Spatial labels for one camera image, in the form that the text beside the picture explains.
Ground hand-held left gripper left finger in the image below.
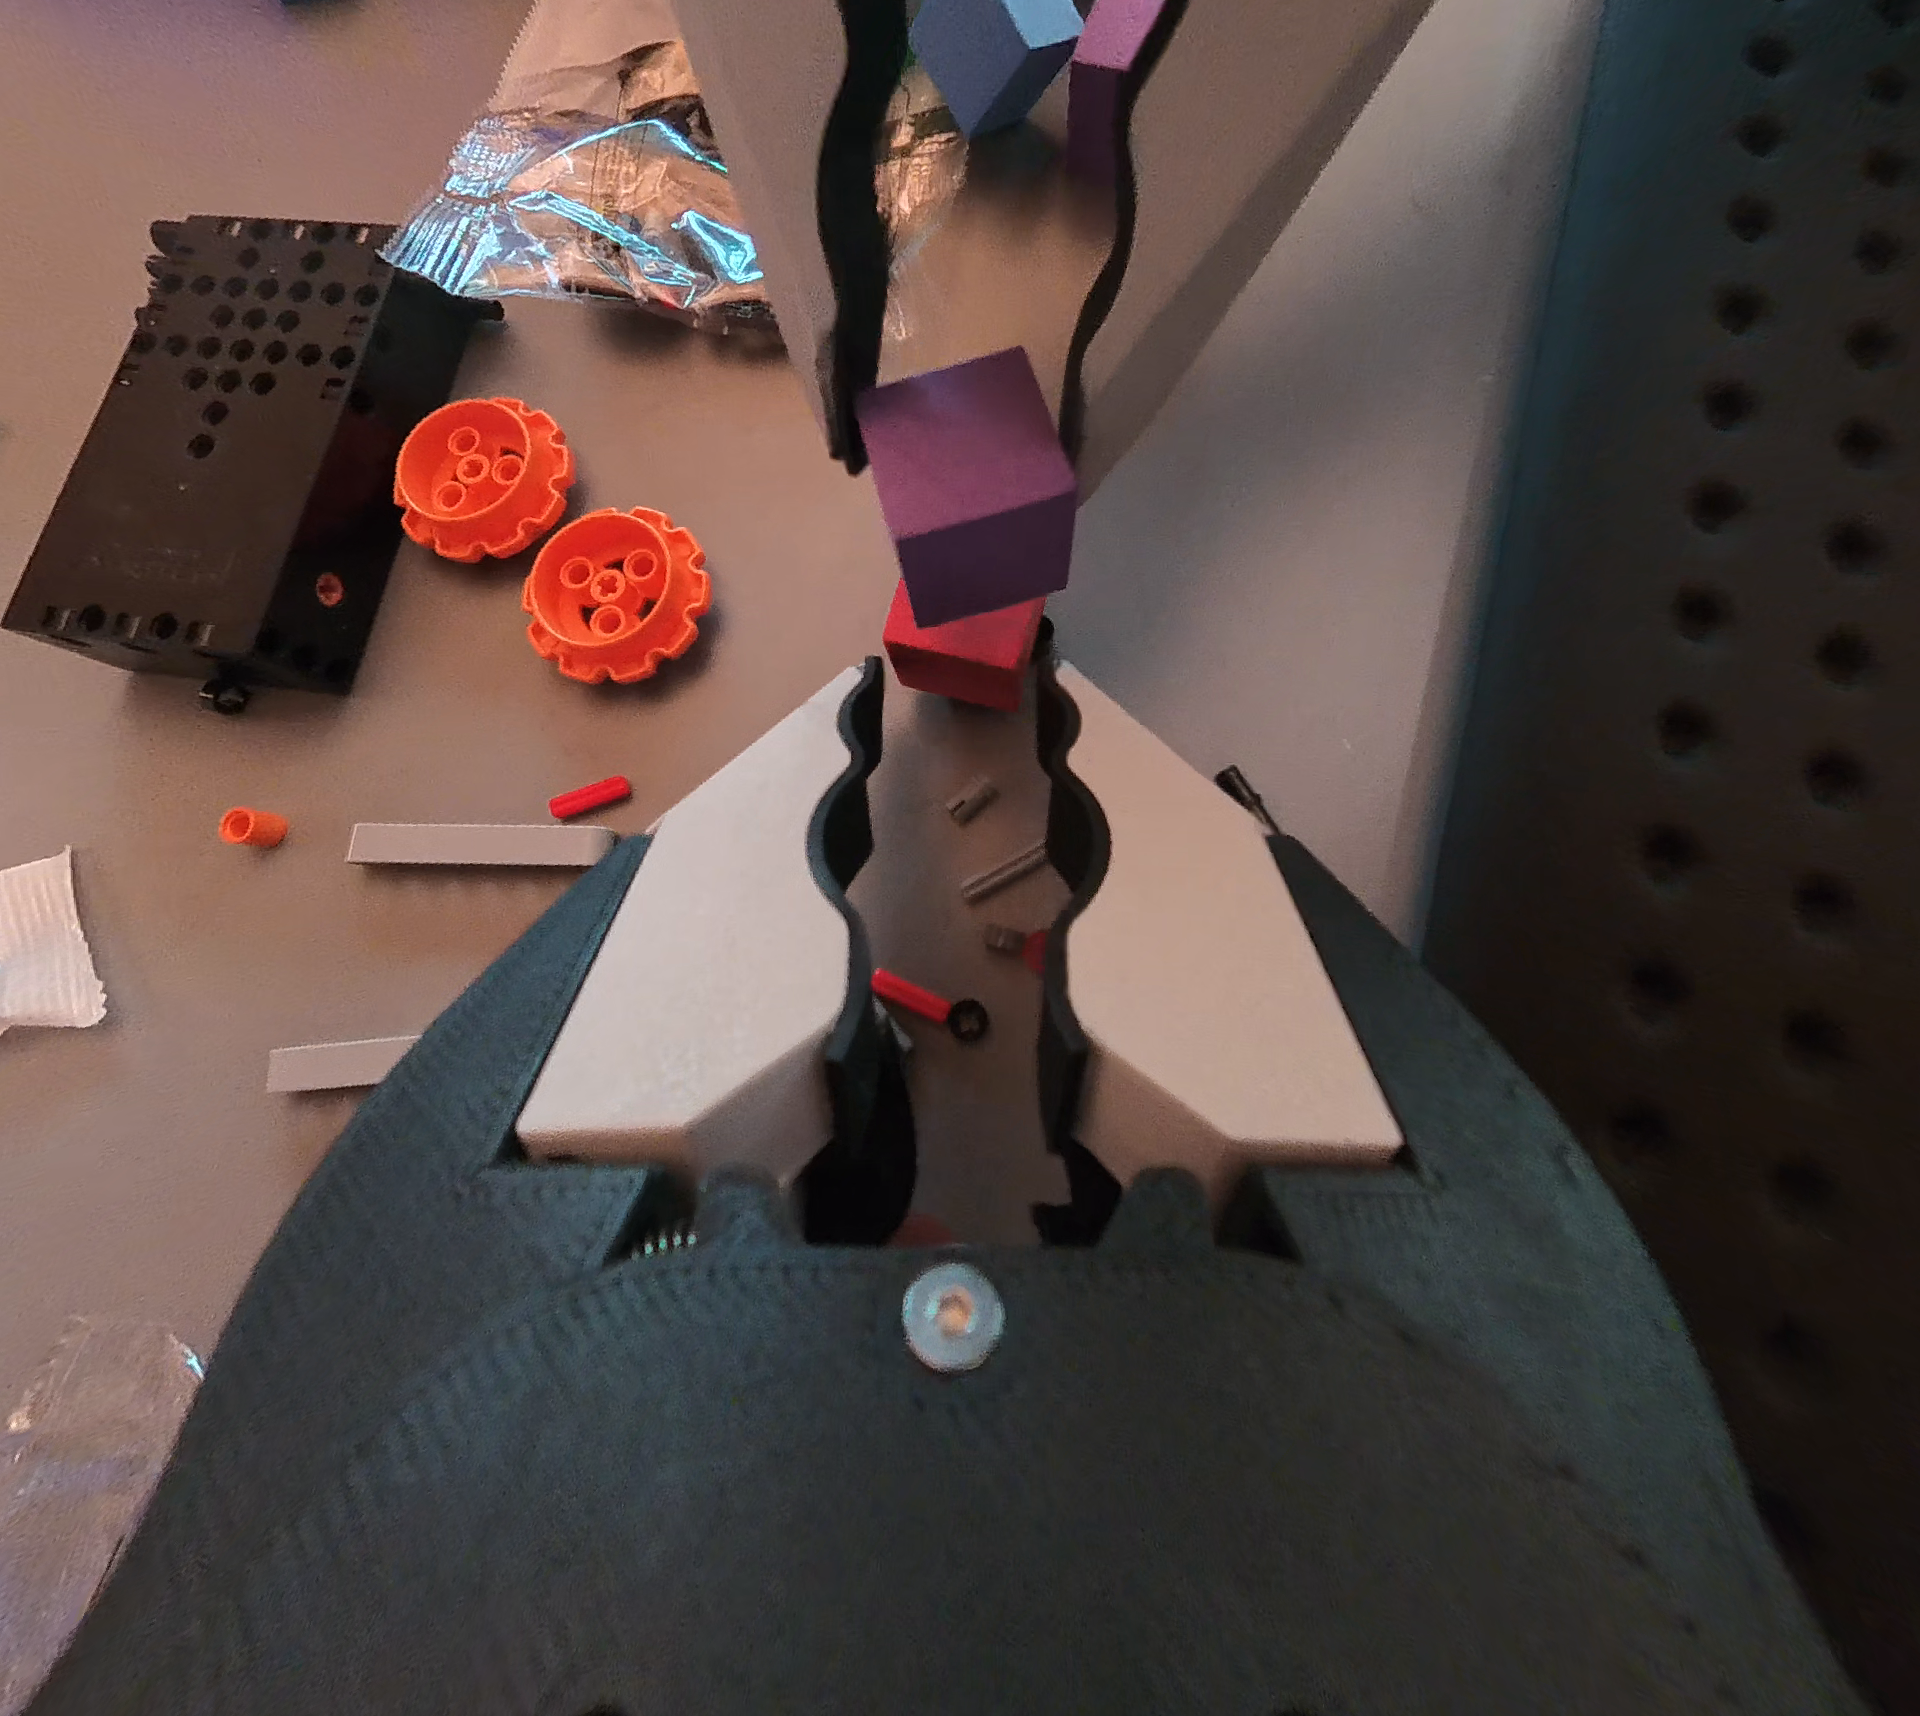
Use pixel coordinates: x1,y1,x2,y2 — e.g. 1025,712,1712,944
516,659,885,1173

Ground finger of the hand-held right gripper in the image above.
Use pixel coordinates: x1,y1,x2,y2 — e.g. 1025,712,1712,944
622,0,949,474
1062,0,1482,491

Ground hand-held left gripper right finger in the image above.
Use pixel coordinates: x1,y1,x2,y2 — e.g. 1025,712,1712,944
1031,665,1410,1173

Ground purple foam cube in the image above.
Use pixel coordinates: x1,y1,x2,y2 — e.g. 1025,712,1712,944
857,348,1080,628
1069,0,1177,183

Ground grey plastic beam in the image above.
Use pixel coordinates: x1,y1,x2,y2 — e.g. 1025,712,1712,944
267,1033,428,1095
350,821,619,870

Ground red foam cube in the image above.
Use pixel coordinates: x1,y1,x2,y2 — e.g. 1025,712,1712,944
883,591,1049,712

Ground white plastic pouch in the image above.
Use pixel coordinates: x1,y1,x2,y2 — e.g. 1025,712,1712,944
0,845,113,1029

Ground clear bag of orange gears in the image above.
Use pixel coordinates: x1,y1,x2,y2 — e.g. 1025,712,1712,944
0,1316,203,1671

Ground small clear bag of parts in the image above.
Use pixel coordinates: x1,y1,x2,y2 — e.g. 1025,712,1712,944
383,0,963,344

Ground orange gear wheel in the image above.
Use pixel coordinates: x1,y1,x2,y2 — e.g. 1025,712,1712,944
518,506,711,687

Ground orange gear stack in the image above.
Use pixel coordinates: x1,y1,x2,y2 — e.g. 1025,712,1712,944
395,397,575,564

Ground dark perforated panel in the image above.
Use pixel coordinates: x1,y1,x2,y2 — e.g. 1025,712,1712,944
1424,0,1920,1716

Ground black perforated control box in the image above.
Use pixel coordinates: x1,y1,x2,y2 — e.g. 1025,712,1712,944
0,215,505,697

